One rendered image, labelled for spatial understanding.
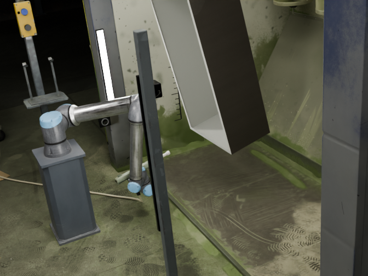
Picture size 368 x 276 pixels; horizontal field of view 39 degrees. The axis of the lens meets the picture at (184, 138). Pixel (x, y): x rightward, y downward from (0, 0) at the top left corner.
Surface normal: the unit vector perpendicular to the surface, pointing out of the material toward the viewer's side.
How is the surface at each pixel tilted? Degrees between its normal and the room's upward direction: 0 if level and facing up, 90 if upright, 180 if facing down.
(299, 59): 57
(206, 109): 90
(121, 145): 90
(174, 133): 90
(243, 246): 0
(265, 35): 90
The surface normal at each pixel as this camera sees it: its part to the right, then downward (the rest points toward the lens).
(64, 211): 0.44, 0.33
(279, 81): -0.80, -0.27
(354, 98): -0.89, 0.26
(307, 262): -0.10, -0.91
